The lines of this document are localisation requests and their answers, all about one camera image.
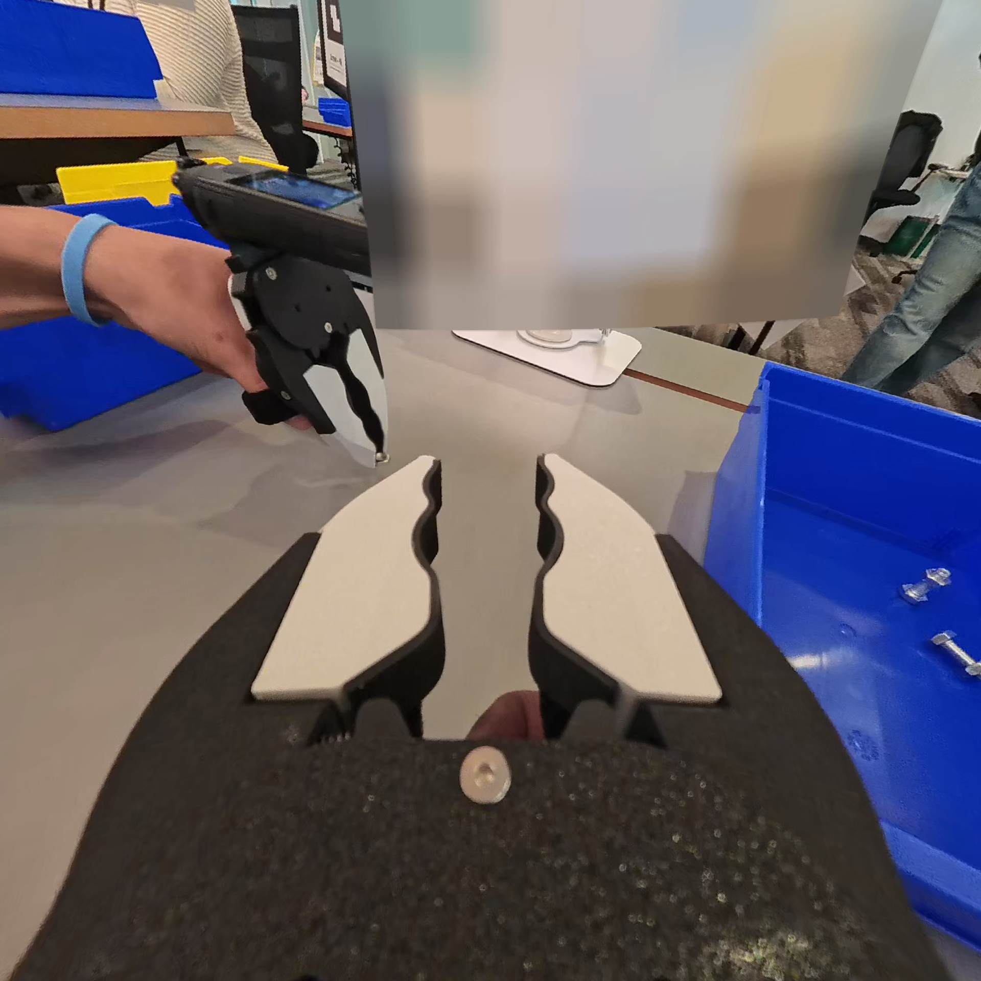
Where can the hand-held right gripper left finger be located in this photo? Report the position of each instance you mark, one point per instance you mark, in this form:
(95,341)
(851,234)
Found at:
(345,613)

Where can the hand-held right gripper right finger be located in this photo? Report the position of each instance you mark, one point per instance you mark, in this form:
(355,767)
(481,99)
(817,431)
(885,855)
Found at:
(629,613)

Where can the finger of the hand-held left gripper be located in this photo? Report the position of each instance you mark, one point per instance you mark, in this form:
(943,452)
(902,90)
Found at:
(376,399)
(330,396)

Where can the blue divided storage bin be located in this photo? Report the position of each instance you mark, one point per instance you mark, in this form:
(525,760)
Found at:
(62,376)

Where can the silver bolt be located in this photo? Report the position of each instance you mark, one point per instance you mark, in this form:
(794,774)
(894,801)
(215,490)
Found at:
(957,655)
(925,584)

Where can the person's left hand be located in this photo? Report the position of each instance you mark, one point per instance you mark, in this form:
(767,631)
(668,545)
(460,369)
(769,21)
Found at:
(169,292)

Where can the person's right hand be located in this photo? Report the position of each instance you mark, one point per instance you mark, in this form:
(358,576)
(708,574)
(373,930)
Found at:
(509,718)

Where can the small blue storage bin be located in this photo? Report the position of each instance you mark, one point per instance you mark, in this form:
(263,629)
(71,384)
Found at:
(334,111)

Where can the white document stand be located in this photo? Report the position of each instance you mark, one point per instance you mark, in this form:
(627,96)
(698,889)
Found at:
(575,356)

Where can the yellow storage bin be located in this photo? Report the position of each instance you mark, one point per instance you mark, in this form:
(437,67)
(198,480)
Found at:
(115,181)

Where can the blue wristband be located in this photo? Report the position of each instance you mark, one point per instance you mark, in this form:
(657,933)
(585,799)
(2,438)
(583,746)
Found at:
(80,276)

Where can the brown wooden desk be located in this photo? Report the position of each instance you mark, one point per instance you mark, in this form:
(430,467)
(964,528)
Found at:
(108,117)

